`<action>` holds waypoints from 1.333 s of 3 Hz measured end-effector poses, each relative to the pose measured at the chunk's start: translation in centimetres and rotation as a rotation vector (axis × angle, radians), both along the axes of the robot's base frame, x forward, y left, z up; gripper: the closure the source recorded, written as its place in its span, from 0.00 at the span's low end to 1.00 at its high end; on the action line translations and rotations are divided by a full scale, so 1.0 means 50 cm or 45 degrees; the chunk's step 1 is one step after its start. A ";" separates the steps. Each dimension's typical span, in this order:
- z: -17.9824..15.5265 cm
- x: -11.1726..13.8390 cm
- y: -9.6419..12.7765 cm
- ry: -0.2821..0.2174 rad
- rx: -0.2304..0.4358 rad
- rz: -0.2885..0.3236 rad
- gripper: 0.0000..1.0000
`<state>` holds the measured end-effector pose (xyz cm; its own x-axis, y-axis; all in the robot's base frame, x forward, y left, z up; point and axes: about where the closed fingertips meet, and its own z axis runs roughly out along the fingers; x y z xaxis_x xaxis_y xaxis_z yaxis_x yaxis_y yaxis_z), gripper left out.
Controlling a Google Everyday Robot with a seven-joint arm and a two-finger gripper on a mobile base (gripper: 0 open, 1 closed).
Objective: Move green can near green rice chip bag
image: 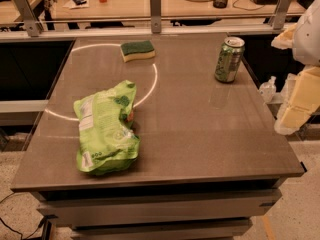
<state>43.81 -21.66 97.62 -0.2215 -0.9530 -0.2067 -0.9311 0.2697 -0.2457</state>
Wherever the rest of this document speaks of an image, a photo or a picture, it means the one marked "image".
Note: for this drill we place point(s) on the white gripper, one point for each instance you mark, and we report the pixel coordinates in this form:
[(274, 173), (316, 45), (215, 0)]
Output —
[(308, 37)]

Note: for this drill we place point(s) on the grey metal bracket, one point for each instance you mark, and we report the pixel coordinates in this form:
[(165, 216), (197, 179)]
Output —
[(31, 22), (155, 16), (278, 19)]

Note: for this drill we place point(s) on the grey metal bracket right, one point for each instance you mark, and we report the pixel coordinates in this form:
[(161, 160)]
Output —
[(278, 19)]

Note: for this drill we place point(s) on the grey metal bracket middle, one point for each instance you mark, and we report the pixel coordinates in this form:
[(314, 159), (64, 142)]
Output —
[(155, 16)]

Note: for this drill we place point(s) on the green yellow sponge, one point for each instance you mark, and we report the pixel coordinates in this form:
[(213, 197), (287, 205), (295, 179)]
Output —
[(137, 50)]

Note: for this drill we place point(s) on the green rice chip bag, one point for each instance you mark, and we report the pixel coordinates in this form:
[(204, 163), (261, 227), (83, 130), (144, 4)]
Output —
[(107, 142)]

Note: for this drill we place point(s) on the green soda can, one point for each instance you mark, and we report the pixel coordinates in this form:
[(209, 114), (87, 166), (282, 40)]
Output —
[(229, 59)]

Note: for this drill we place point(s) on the clear sanitizer bottle left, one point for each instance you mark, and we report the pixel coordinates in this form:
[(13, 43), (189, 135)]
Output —
[(268, 89)]

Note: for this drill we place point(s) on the grey metal bracket left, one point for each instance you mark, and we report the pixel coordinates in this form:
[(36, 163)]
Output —
[(31, 22)]

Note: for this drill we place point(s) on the black mesh pen cup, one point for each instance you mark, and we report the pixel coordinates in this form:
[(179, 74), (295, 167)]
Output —
[(220, 3)]

